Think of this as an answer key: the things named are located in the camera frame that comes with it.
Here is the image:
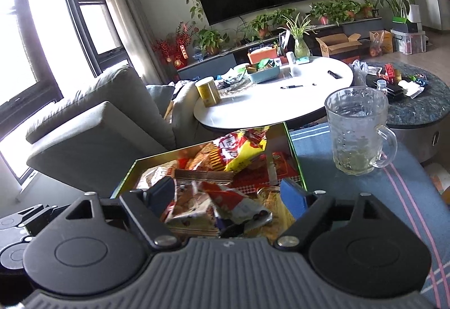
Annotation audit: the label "red yellow chip bag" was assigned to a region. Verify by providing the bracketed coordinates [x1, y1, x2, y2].
[190, 129, 271, 173]

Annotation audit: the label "potted green plant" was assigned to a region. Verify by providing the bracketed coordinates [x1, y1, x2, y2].
[272, 8, 296, 28]
[359, 0, 377, 19]
[309, 1, 339, 26]
[249, 14, 274, 39]
[337, 0, 362, 22]
[193, 28, 230, 56]

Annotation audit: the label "clear plastic bag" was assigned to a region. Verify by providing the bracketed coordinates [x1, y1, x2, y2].
[350, 59, 370, 86]

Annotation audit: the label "dark round coffee table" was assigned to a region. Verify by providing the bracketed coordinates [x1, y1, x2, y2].
[352, 61, 445, 164]

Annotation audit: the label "grey sofa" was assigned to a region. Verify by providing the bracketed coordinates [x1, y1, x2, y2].
[25, 64, 197, 190]

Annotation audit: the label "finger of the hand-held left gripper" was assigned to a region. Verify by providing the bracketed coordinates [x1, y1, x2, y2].
[0, 204, 70, 237]

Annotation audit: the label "teal plastic basket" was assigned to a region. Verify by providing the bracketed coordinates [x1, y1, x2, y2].
[246, 63, 281, 84]

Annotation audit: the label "red flower decoration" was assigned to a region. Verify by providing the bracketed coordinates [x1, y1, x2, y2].
[151, 22, 194, 70]

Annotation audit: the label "blue striped tablecloth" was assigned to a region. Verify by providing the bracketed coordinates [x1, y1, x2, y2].
[288, 121, 450, 309]

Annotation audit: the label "green black box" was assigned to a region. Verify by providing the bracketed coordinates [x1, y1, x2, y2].
[391, 17, 422, 33]

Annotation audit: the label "clear plastic storage box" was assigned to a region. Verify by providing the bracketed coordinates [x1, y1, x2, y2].
[391, 30, 427, 55]

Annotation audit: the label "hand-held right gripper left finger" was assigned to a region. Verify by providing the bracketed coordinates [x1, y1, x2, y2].
[63, 176, 181, 249]

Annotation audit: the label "black trays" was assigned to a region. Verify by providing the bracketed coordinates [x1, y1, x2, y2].
[366, 74, 408, 99]

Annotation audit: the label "red rice cracker packet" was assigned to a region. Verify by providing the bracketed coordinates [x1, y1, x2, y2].
[136, 159, 181, 190]

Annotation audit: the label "white cushion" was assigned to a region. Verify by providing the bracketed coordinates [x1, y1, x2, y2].
[169, 80, 203, 136]

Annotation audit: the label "pile of clear wrappers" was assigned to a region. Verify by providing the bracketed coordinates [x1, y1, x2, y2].
[216, 65, 252, 89]

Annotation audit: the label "orange box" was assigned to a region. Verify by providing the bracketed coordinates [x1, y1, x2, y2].
[247, 47, 279, 64]

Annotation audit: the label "white round table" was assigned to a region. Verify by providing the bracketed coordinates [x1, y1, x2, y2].
[193, 56, 354, 130]

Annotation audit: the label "red checkered snack packet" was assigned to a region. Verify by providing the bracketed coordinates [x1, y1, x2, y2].
[234, 151, 303, 192]

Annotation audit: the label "white red cookie packet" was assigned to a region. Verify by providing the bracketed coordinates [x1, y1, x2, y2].
[165, 180, 274, 237]

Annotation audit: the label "green cardboard box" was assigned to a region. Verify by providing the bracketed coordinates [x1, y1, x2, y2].
[111, 121, 307, 211]

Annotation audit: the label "beige curtain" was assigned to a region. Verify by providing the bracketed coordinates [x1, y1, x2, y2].
[92, 0, 169, 85]

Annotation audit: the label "clear glass mug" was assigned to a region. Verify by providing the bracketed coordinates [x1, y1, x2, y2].
[324, 87, 399, 177]

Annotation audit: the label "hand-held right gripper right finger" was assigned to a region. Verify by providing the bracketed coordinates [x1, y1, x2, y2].
[275, 178, 396, 249]

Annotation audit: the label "spider plant in glass vase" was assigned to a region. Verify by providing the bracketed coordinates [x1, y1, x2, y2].
[279, 12, 313, 58]

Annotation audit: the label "grey television console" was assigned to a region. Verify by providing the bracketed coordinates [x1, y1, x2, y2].
[176, 17, 384, 79]

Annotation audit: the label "gold tin can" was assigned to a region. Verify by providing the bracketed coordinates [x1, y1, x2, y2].
[195, 76, 221, 107]

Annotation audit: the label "sliced bread packet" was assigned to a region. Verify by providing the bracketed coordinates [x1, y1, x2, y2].
[258, 188, 298, 244]

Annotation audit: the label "open cardboard box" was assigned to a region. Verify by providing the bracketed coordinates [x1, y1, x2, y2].
[316, 33, 363, 57]

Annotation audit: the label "dark framed window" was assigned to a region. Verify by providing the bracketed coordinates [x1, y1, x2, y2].
[0, 0, 134, 190]

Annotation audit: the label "white tissue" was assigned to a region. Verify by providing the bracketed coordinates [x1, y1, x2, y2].
[401, 80, 427, 99]

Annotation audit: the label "tall plant in white planter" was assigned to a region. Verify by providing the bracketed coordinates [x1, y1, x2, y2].
[373, 0, 420, 24]

